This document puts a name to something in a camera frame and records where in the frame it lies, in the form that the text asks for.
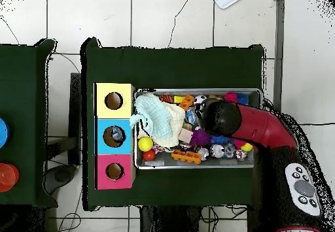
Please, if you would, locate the cream waffle cloth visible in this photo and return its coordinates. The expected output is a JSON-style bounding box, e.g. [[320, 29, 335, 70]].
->
[[137, 102, 186, 148]]

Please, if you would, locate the mint waffle cloth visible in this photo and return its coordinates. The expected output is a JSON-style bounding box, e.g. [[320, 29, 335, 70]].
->
[[129, 93, 173, 140]]

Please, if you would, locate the purple spiky ball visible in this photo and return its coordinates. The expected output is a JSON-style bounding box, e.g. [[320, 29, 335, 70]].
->
[[189, 128, 211, 148]]

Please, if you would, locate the wooden box with three holes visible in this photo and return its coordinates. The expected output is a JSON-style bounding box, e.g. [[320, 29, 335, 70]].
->
[[93, 82, 137, 190]]

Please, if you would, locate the orange toy brick with pegs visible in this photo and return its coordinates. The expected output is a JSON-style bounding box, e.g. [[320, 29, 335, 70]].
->
[[178, 95, 195, 112]]

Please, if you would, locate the yellow ball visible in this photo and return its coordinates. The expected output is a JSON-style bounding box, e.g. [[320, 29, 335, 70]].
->
[[137, 136, 154, 152]]

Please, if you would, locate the red ball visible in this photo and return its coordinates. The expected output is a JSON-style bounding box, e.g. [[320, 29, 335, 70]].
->
[[142, 148, 157, 162]]

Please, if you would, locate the orange flat toy plate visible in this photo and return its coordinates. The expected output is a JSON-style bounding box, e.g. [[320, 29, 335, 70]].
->
[[171, 149, 203, 165]]

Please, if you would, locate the dark green table cloth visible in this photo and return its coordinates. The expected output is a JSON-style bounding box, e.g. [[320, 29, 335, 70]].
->
[[81, 37, 265, 211]]

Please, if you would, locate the silver drink can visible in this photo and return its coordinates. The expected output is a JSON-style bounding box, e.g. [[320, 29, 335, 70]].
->
[[210, 143, 225, 158]]

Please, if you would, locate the white flat object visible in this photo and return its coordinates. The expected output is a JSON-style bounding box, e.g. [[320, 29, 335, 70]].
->
[[213, 0, 243, 10]]

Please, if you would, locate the green covered side table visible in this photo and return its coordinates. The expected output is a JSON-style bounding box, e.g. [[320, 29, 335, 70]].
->
[[0, 39, 58, 208]]

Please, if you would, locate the blue cup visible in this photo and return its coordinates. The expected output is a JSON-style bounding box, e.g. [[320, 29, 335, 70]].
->
[[0, 117, 10, 149]]

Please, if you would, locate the red cup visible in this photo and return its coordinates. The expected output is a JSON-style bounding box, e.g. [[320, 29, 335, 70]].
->
[[0, 163, 20, 193]]

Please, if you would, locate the wire mesh bin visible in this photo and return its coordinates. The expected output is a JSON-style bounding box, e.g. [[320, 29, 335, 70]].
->
[[133, 88, 264, 171]]

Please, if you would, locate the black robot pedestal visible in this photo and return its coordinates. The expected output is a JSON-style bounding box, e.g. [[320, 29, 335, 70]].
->
[[139, 205, 202, 232]]

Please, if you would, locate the grey metal rail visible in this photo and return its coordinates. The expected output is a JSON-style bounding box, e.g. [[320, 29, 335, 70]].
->
[[272, 0, 286, 114]]

